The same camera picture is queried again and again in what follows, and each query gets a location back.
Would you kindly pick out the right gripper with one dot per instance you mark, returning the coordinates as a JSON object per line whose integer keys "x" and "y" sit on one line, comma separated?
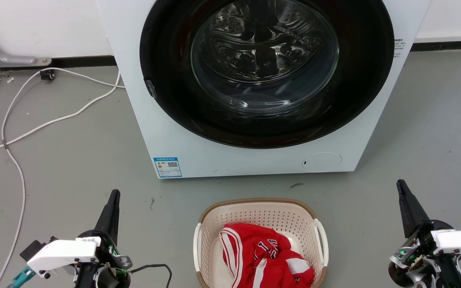
{"x": 454, "y": 242}

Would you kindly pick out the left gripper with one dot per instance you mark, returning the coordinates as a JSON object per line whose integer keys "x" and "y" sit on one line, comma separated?
{"x": 64, "y": 254}

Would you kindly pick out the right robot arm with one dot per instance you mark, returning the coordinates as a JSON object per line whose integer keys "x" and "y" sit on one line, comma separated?
{"x": 448, "y": 278}

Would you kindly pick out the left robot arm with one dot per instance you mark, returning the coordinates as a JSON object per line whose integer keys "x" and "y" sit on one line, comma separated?
{"x": 88, "y": 280}

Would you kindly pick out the beige plastic laundry basket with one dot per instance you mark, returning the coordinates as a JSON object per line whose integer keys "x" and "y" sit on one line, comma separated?
{"x": 254, "y": 212}

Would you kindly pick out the blue energy label sticker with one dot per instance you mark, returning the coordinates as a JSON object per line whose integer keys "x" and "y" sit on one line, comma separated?
{"x": 167, "y": 166}

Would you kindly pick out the white front-load washing machine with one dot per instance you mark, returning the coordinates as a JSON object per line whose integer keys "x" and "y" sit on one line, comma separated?
{"x": 230, "y": 160}

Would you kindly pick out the red basketball jersey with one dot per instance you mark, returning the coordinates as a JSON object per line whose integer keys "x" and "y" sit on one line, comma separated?
{"x": 262, "y": 248}

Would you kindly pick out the small black caster wheel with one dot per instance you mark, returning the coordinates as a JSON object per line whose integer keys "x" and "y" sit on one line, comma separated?
{"x": 48, "y": 74}

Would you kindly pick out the black text warning sticker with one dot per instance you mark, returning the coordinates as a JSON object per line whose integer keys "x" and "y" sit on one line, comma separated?
{"x": 398, "y": 48}

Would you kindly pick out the black round washer door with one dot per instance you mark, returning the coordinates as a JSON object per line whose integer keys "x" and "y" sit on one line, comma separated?
{"x": 174, "y": 48}

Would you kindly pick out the grey drain pipe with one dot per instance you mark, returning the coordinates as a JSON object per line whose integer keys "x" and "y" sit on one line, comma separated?
{"x": 10, "y": 60}

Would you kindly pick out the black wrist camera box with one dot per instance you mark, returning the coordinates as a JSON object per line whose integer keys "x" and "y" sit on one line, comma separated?
{"x": 34, "y": 248}

